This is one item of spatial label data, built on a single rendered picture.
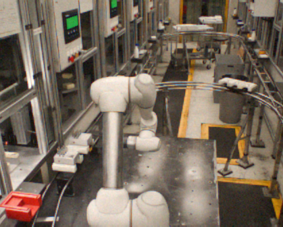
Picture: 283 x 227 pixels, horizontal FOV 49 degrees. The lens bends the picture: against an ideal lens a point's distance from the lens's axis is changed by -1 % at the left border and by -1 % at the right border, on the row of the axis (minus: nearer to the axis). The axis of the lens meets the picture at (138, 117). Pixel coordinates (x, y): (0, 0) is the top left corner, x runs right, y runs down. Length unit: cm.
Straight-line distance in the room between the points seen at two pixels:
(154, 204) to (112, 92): 56
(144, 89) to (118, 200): 54
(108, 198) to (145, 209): 18
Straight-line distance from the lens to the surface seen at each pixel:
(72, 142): 212
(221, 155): 372
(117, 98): 151
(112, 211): 153
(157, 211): 151
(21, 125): 209
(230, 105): 442
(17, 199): 163
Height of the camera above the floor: 191
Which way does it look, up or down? 25 degrees down
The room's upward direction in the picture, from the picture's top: 1 degrees counter-clockwise
